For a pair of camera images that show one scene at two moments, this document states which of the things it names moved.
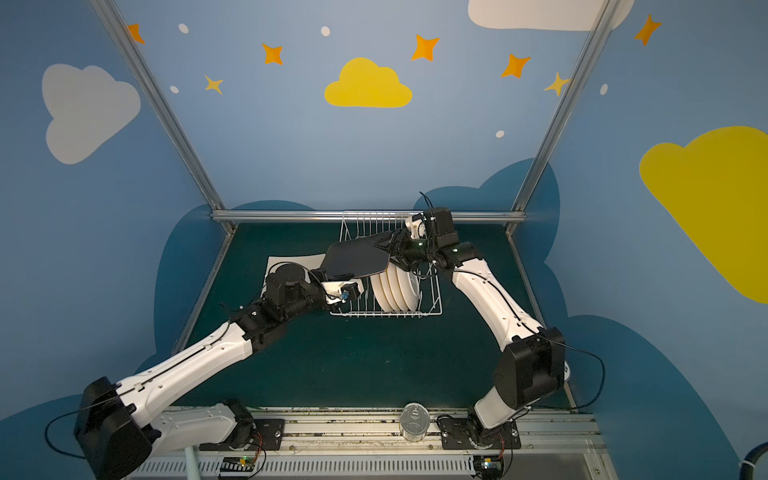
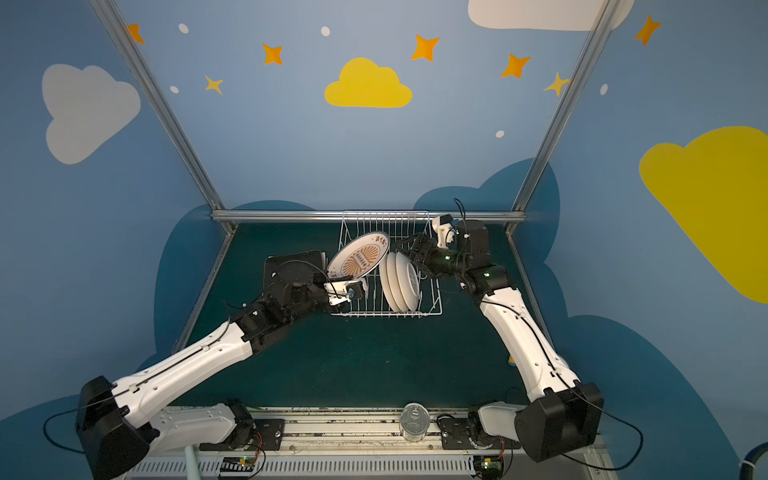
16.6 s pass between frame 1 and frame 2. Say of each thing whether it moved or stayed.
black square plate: moved
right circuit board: stayed
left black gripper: stayed
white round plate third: stayed
